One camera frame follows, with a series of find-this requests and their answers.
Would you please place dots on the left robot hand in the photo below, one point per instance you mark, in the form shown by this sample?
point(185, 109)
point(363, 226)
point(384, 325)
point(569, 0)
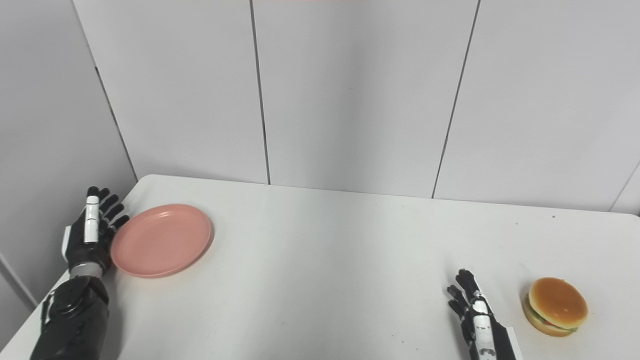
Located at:
point(90, 235)

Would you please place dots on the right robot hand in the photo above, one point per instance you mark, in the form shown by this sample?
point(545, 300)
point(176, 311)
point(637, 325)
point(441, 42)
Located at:
point(482, 325)

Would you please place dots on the pink plate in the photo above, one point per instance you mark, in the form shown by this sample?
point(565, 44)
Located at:
point(161, 240)

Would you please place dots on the toy hamburger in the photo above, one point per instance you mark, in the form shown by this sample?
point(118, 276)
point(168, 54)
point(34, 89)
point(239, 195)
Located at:
point(556, 306)

